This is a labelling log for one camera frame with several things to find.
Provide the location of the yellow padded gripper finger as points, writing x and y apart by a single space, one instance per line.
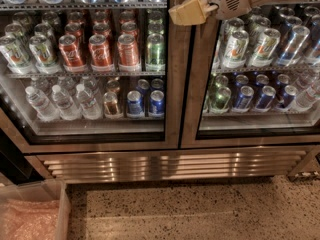
191 12

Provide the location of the glass fridge door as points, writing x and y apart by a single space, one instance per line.
24 19
206 129

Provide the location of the right fridge left 7up can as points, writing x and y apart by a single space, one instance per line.
234 54

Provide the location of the fridge 7up can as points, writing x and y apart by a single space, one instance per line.
234 54
264 48

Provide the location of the right fridge left blue can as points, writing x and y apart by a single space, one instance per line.
243 99

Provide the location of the fridge blue can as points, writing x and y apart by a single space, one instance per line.
243 99
264 99
285 98

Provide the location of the right fridge green can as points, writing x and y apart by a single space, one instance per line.
219 100

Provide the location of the right fridge middle blue can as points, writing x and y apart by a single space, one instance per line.
264 99

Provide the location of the right fridge water bottle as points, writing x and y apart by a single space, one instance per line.
307 98

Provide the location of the steel louvered fridge base grille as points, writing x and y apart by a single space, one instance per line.
105 167

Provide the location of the front green soda can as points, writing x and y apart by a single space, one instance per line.
155 53

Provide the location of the front right red soda can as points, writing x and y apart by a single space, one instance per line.
129 58

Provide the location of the silver blue slim can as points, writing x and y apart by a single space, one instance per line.
289 50

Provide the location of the front middle red cola can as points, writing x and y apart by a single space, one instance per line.
101 58

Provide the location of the red cola can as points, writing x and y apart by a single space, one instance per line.
101 58
70 50

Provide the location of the gold brown can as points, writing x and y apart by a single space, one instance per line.
112 105

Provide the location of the front left red cola can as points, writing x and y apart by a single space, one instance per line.
70 50

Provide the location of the middle water bottle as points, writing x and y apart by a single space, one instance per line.
65 103

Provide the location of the left water bottle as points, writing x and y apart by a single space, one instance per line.
46 111

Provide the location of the front left 7up can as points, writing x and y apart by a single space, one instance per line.
19 60

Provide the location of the clear plastic storage bin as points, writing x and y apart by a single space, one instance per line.
48 190

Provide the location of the pink bubble wrap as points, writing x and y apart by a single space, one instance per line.
26 220

